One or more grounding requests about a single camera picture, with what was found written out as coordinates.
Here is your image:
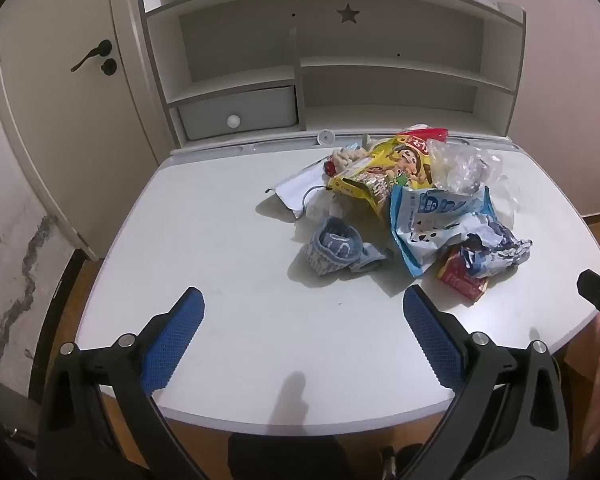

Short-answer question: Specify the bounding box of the person's dark trouser leg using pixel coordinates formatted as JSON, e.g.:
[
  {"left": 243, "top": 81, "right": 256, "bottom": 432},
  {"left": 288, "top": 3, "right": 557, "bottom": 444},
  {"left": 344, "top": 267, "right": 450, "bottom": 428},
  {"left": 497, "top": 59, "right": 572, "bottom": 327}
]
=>
[{"left": 227, "top": 432, "right": 351, "bottom": 480}]

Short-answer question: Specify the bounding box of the light blue trimmed cloth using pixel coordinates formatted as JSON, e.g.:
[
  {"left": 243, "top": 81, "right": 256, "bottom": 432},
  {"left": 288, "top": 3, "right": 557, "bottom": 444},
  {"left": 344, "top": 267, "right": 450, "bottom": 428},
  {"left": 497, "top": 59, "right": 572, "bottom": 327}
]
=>
[{"left": 300, "top": 217, "right": 392, "bottom": 277}]

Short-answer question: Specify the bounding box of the white desk hutch shelf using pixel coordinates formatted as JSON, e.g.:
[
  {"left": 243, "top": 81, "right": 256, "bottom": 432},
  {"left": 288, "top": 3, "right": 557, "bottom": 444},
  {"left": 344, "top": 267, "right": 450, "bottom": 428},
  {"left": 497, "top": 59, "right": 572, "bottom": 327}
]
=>
[{"left": 139, "top": 0, "right": 528, "bottom": 153}]

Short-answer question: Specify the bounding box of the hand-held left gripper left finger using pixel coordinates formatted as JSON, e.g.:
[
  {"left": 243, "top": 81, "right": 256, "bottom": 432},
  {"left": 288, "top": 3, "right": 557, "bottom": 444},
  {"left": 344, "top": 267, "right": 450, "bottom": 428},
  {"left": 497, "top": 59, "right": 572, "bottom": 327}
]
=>
[{"left": 37, "top": 286, "right": 206, "bottom": 480}]

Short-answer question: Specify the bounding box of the black door handle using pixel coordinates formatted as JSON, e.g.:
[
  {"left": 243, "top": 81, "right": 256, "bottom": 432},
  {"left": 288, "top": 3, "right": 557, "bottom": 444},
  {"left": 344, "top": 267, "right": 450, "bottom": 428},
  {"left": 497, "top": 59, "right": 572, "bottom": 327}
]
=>
[{"left": 71, "top": 40, "right": 113, "bottom": 73}]

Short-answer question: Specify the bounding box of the white door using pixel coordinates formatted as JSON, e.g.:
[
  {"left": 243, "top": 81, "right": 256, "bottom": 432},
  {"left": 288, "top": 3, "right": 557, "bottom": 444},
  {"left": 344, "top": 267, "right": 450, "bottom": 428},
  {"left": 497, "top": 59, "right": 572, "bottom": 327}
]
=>
[{"left": 0, "top": 0, "right": 176, "bottom": 261}]

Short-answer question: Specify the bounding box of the small red box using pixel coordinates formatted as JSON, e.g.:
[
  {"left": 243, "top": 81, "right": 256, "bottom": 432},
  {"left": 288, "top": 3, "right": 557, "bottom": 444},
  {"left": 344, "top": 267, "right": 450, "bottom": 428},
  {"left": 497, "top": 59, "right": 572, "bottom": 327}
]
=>
[{"left": 436, "top": 245, "right": 489, "bottom": 302}]

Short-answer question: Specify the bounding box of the red snack packet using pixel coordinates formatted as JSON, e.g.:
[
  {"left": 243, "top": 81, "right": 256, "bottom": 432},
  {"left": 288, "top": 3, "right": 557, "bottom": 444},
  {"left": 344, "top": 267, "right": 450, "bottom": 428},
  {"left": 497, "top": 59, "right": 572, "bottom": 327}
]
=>
[{"left": 394, "top": 126, "right": 451, "bottom": 155}]

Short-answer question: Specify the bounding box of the yellow snack bag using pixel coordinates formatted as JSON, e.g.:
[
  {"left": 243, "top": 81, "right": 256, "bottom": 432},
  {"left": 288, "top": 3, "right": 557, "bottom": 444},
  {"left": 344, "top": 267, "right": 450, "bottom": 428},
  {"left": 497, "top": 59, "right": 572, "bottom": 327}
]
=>
[{"left": 329, "top": 136, "right": 435, "bottom": 222}]

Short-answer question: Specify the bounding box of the blue white snack bag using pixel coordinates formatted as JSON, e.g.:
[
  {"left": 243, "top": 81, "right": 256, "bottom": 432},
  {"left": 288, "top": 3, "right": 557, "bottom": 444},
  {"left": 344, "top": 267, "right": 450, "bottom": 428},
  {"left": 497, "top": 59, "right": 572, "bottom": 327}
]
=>
[{"left": 389, "top": 185, "right": 496, "bottom": 277}]

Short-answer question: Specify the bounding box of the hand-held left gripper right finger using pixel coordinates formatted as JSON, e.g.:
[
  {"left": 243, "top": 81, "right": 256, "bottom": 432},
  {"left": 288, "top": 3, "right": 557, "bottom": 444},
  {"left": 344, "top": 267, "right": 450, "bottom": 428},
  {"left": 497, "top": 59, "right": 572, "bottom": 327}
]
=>
[{"left": 402, "top": 285, "right": 571, "bottom": 480}]

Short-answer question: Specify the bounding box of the blue printed wrapper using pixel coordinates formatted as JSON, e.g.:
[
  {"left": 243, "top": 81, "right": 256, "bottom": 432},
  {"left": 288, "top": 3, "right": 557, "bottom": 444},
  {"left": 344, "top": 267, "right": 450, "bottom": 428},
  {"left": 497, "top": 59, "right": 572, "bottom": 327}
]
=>
[{"left": 459, "top": 220, "right": 534, "bottom": 279}]

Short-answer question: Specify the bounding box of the white hutch drawer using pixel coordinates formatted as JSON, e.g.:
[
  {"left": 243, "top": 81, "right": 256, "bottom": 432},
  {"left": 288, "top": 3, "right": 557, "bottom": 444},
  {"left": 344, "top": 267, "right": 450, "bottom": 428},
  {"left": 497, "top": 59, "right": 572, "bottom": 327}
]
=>
[{"left": 178, "top": 86, "right": 298, "bottom": 140}]

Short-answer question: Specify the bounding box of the cream lumpy knitted item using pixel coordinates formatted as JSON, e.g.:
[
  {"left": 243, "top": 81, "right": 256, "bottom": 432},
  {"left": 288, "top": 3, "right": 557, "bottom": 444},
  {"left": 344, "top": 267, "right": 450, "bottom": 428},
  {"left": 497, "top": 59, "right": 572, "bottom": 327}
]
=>
[{"left": 326, "top": 142, "right": 372, "bottom": 172}]

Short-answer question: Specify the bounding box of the clear plastic bag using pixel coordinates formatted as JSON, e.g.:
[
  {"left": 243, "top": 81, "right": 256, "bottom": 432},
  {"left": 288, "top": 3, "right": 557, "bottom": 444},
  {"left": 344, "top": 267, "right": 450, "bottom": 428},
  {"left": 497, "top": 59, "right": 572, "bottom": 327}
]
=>
[{"left": 426, "top": 137, "right": 520, "bottom": 222}]

